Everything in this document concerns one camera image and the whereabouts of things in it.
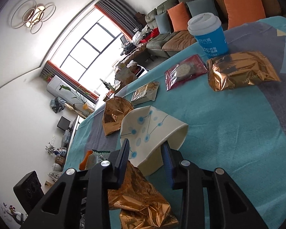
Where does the curved orange peel strip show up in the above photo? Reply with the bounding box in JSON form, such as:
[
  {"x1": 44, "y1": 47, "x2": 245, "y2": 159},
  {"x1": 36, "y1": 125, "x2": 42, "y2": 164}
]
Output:
[{"x1": 79, "y1": 150, "x2": 93, "y2": 171}]

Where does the white paper cup blue print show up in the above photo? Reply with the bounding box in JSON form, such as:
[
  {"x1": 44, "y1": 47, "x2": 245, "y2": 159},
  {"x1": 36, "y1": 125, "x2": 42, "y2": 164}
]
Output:
[{"x1": 120, "y1": 106, "x2": 189, "y2": 177}]

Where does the torn gold foil wrapper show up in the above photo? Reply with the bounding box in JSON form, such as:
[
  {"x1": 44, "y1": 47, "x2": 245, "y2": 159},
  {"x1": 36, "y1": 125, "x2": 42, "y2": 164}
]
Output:
[{"x1": 108, "y1": 162, "x2": 179, "y2": 228}]

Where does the green snack wrapper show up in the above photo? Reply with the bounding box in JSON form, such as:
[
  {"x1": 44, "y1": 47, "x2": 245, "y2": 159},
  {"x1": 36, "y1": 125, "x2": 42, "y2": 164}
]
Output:
[{"x1": 85, "y1": 150, "x2": 110, "y2": 170}]

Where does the crumpled gold wrapper far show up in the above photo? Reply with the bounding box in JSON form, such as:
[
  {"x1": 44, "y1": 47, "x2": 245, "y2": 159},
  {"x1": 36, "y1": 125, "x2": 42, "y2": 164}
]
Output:
[{"x1": 102, "y1": 97, "x2": 134, "y2": 136}]

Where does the white cracker packet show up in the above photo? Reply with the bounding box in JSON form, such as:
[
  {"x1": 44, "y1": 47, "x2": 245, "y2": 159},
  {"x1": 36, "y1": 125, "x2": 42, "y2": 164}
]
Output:
[{"x1": 131, "y1": 81, "x2": 160, "y2": 105}]

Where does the small black monitor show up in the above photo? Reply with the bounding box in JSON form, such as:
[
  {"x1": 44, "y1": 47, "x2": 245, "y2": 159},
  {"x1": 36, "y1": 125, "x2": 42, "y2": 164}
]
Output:
[{"x1": 57, "y1": 116, "x2": 71, "y2": 131}]

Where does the teal and grey tablecloth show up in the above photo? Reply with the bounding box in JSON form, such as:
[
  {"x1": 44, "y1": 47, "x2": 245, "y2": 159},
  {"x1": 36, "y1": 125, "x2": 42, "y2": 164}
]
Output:
[{"x1": 62, "y1": 15, "x2": 286, "y2": 229}]

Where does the tall green potted plant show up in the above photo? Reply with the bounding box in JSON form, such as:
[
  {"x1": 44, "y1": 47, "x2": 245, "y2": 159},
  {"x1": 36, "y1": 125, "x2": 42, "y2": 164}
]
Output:
[{"x1": 59, "y1": 85, "x2": 94, "y2": 111}]

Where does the red cookie packet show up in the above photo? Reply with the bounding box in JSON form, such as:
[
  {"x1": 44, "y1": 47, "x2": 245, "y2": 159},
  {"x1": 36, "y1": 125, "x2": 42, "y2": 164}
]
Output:
[{"x1": 165, "y1": 54, "x2": 208, "y2": 91}]

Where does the white standing air conditioner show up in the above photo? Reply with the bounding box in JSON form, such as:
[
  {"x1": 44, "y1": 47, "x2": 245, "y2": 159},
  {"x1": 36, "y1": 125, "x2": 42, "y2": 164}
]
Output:
[{"x1": 46, "y1": 76, "x2": 96, "y2": 112}]

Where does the full gold foil snack pack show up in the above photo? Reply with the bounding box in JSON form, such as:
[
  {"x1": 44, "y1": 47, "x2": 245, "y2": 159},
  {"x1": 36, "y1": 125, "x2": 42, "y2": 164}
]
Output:
[{"x1": 207, "y1": 51, "x2": 280, "y2": 92}]

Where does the blue coffee cup white lid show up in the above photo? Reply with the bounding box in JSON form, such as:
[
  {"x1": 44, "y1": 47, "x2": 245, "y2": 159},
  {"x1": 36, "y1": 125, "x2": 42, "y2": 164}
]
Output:
[{"x1": 187, "y1": 12, "x2": 228, "y2": 58}]

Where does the grey-blue cushion far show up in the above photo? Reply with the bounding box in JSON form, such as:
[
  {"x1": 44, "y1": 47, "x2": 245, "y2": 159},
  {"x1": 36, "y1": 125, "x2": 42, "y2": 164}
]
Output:
[{"x1": 155, "y1": 12, "x2": 171, "y2": 34}]

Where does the grey-blue cushion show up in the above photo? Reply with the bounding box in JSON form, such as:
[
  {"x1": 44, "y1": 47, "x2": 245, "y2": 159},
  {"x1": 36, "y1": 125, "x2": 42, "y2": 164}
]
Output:
[
  {"x1": 155, "y1": 12, "x2": 171, "y2": 34},
  {"x1": 186, "y1": 0, "x2": 219, "y2": 17}
]

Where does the orange cushion far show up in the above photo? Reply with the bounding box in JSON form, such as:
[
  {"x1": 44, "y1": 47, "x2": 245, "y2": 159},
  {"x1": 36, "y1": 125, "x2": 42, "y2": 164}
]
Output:
[{"x1": 167, "y1": 2, "x2": 191, "y2": 31}]

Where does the orange cushion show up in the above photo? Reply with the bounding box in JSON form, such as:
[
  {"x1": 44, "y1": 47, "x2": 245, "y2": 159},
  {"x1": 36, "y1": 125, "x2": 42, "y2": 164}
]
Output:
[
  {"x1": 224, "y1": 0, "x2": 266, "y2": 30},
  {"x1": 167, "y1": 2, "x2": 191, "y2": 31}
]

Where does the green sectional sofa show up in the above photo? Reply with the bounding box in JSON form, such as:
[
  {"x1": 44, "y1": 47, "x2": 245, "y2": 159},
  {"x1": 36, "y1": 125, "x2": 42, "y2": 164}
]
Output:
[{"x1": 145, "y1": 0, "x2": 283, "y2": 58}]

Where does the grey-blue cushion near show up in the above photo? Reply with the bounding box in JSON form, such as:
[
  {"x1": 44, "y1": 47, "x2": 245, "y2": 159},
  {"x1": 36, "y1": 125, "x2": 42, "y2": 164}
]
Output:
[{"x1": 186, "y1": 0, "x2": 219, "y2": 17}]

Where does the orange cushion near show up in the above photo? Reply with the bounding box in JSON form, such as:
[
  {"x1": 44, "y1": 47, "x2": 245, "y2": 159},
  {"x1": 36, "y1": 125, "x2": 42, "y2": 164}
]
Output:
[{"x1": 224, "y1": 0, "x2": 266, "y2": 30}]

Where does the gold ring ceiling lamp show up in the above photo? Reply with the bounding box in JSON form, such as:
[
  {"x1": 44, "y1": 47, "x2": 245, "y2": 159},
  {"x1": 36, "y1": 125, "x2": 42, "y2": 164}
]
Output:
[{"x1": 10, "y1": 0, "x2": 56, "y2": 35}]

